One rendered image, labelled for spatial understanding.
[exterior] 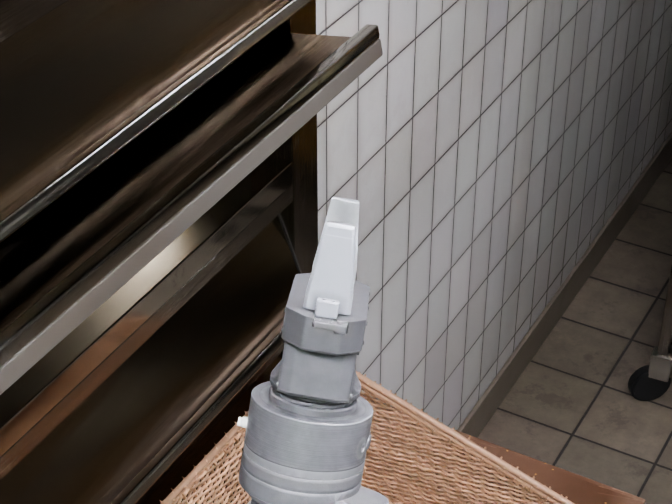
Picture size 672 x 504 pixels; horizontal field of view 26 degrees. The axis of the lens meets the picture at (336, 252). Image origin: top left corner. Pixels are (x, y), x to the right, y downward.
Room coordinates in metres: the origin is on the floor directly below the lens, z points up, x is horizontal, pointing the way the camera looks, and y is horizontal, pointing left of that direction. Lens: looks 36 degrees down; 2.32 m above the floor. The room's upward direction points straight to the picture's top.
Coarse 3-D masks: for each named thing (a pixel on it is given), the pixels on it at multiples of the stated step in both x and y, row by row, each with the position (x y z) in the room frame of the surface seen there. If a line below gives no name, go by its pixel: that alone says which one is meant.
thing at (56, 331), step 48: (288, 48) 1.75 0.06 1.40; (336, 48) 1.73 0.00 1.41; (192, 96) 1.64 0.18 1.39; (240, 96) 1.61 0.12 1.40; (144, 144) 1.51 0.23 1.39; (192, 144) 1.49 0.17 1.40; (96, 192) 1.40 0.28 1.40; (144, 192) 1.39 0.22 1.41; (48, 240) 1.30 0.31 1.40; (96, 240) 1.29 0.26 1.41; (0, 288) 1.21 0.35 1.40; (48, 288) 1.20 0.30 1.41; (96, 288) 1.19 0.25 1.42; (48, 336) 1.12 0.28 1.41; (0, 384) 1.05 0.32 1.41
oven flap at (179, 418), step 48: (240, 288) 1.70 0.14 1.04; (288, 288) 1.77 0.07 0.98; (192, 336) 1.58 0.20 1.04; (240, 336) 1.65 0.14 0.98; (144, 384) 1.48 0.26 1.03; (192, 384) 1.54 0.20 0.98; (240, 384) 1.59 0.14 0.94; (96, 432) 1.39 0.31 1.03; (144, 432) 1.44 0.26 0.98; (192, 432) 1.48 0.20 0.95; (0, 480) 1.26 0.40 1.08; (48, 480) 1.30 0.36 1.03; (96, 480) 1.35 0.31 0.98; (144, 480) 1.39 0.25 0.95
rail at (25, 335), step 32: (320, 64) 1.63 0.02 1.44; (288, 96) 1.55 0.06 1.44; (256, 128) 1.47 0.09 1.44; (224, 160) 1.41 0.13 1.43; (192, 192) 1.35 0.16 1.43; (160, 224) 1.29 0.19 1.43; (96, 256) 1.22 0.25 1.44; (64, 288) 1.16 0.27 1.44; (32, 320) 1.11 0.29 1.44; (0, 352) 1.07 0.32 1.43
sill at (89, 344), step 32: (256, 192) 1.73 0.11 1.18; (192, 224) 1.65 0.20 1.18; (224, 224) 1.65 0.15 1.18; (160, 256) 1.57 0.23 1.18; (192, 256) 1.58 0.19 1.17; (128, 288) 1.50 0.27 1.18; (160, 288) 1.52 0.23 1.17; (96, 320) 1.44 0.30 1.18; (128, 320) 1.45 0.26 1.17; (64, 352) 1.37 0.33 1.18; (96, 352) 1.39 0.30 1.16; (32, 384) 1.31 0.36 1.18; (64, 384) 1.34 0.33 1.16; (0, 416) 1.26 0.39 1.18; (32, 416) 1.28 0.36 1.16; (0, 448) 1.23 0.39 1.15
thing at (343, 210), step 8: (336, 200) 0.87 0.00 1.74; (344, 200) 0.87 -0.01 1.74; (352, 200) 0.87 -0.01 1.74; (336, 208) 0.86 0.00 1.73; (344, 208) 0.86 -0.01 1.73; (352, 208) 0.86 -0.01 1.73; (328, 216) 0.86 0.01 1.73; (336, 216) 0.86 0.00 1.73; (344, 216) 0.86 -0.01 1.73; (352, 216) 0.86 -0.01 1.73
